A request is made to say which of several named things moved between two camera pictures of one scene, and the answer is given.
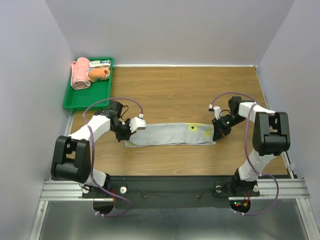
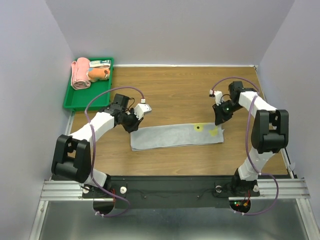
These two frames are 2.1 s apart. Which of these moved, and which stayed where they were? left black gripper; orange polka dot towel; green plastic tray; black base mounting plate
Moved: left black gripper
Stayed: green plastic tray; black base mounting plate; orange polka dot towel
